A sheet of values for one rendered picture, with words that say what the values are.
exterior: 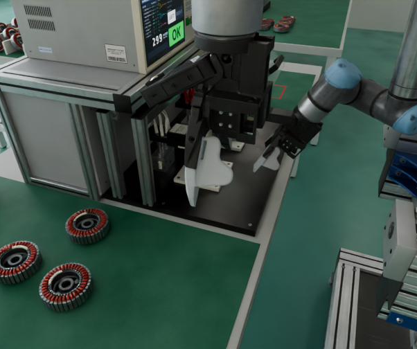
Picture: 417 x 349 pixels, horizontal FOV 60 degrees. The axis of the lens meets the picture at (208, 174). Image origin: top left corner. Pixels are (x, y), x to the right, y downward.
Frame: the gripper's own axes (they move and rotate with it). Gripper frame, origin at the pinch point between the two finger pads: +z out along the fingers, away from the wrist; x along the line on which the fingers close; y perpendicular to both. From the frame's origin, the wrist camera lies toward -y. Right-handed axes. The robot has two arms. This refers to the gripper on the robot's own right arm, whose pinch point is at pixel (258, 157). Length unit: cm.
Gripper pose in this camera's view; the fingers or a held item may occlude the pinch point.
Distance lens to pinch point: 106.9
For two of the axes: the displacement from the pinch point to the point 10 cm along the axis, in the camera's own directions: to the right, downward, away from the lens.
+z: -4.7, 5.9, 6.5
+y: 8.1, 5.9, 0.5
